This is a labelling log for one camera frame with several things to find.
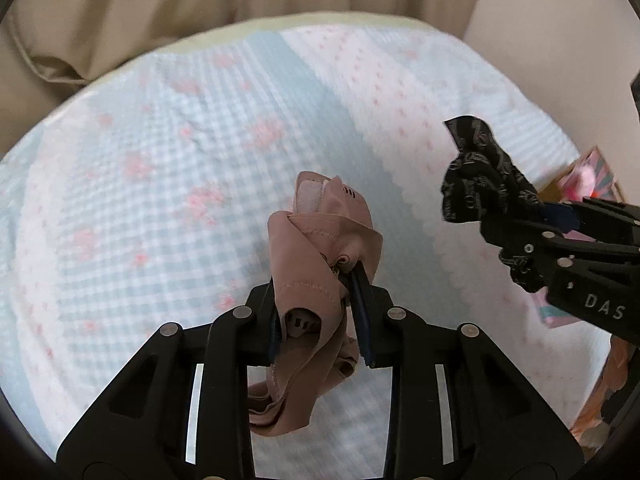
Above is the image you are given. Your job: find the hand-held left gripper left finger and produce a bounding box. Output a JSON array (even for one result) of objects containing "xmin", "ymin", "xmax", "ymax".
[{"xmin": 56, "ymin": 282, "xmax": 282, "ymax": 480}]

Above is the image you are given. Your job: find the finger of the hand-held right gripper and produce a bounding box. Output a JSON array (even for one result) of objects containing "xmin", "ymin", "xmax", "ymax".
[
  {"xmin": 541, "ymin": 197, "xmax": 640, "ymax": 251},
  {"xmin": 479, "ymin": 212, "xmax": 640, "ymax": 286}
]

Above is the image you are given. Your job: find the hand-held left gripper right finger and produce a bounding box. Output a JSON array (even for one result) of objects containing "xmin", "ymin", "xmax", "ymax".
[{"xmin": 349, "ymin": 266, "xmax": 585, "ymax": 480}]

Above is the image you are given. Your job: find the cardboard box with pink print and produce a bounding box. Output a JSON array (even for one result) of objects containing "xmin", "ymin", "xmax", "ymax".
[{"xmin": 529, "ymin": 145, "xmax": 627, "ymax": 332}]

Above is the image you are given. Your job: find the black patterned cloth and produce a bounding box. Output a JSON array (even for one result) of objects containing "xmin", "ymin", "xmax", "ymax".
[{"xmin": 440, "ymin": 115, "xmax": 547, "ymax": 294}]

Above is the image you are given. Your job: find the pink-brown cloth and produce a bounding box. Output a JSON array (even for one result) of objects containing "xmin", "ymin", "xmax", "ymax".
[{"xmin": 247, "ymin": 170, "xmax": 385, "ymax": 437}]

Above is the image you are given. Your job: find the orange patterned cloth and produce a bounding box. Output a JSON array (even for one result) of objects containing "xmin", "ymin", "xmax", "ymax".
[{"xmin": 569, "ymin": 334, "xmax": 637, "ymax": 455}]

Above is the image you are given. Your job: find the blue pink checkered blanket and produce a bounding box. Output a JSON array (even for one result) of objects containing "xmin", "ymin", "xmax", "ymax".
[{"xmin": 0, "ymin": 24, "xmax": 617, "ymax": 467}]

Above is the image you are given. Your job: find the light green bed sheet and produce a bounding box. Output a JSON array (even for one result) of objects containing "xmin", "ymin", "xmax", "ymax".
[{"xmin": 75, "ymin": 11, "xmax": 453, "ymax": 93}]

